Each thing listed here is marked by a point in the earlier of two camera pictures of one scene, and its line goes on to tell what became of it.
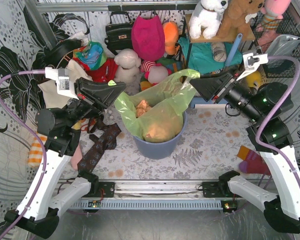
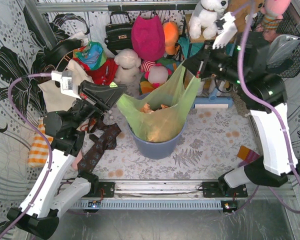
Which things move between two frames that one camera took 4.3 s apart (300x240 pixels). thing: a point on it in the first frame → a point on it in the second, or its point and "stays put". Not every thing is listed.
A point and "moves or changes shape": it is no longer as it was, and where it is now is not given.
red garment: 106,72 stays put
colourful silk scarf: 92,55 stays put
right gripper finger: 209,87 → 194,64
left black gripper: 79,90 stays put
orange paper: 142,108 → 146,109
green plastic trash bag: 155,113 moves or changes shape
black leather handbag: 119,36 stays put
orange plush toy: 170,32 stays put
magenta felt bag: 148,37 stays put
